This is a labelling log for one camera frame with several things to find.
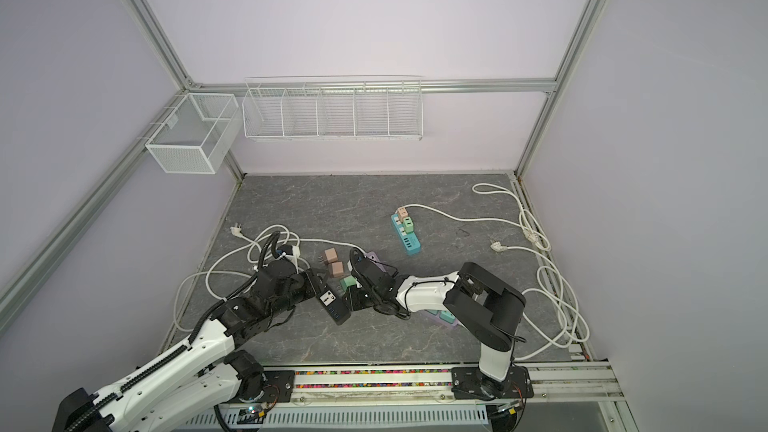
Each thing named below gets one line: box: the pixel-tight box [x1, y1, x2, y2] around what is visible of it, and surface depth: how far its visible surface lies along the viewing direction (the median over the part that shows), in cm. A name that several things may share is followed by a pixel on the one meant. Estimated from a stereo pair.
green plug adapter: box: [340, 275, 357, 291], surface depth 91 cm
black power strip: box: [315, 283, 351, 325], surface depth 86 cm
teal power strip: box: [391, 207, 422, 255], surface depth 101 cm
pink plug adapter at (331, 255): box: [324, 247, 338, 264], surface depth 98 cm
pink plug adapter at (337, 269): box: [331, 261, 345, 278], surface depth 96 cm
